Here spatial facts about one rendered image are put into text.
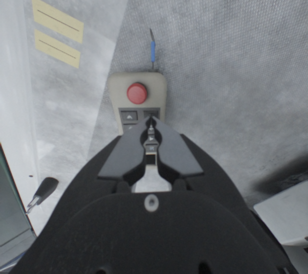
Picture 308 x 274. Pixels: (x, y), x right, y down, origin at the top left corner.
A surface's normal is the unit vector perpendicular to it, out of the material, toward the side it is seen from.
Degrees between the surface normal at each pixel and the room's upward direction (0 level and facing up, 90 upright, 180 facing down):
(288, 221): 90
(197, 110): 0
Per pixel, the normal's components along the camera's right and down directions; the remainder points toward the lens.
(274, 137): 0.04, 0.47
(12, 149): 0.41, 0.61
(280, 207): -0.91, -0.34
